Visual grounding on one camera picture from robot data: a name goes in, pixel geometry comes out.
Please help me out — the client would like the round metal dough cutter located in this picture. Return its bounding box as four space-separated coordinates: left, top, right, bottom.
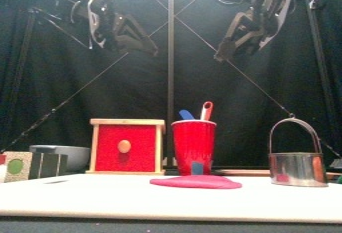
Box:
267 117 329 188

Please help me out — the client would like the wooden drawer box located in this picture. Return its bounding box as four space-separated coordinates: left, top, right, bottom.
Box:
86 117 166 175

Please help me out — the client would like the red drawer with wooden knob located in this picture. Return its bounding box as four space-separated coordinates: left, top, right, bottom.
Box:
93 124 157 173

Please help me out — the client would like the grey bowl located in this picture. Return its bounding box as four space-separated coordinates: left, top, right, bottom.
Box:
28 144 92 173

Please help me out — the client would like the flat pink dough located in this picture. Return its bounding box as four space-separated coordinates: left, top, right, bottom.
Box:
148 174 243 190

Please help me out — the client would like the black backdrop cloth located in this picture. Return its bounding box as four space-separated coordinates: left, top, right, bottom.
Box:
0 0 342 178

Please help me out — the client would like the red plastic spatula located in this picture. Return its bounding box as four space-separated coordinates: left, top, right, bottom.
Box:
199 100 215 122

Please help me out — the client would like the blue plastic utensil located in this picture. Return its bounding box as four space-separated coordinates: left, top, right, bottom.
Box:
177 109 196 121

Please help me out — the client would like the red plastic cup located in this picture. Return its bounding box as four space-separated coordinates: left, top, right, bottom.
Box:
169 119 217 177

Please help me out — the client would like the small blue block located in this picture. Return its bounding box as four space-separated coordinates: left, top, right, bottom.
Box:
191 161 205 176

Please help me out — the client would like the box with green dot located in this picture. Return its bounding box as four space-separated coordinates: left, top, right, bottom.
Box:
2 151 69 183

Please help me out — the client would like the small red white object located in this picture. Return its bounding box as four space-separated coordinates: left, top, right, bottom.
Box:
0 153 8 183

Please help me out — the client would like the white cutting board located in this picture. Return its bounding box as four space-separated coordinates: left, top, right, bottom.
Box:
0 172 342 225

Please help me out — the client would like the vertical metal frame pole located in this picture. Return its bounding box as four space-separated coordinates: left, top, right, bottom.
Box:
165 0 176 169

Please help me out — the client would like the slanted black frame pole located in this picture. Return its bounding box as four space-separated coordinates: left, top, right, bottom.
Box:
305 0 337 151
8 8 38 145

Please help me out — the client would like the thin diagonal brace wire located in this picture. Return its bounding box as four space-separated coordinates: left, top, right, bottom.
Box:
130 0 342 160
0 0 215 153

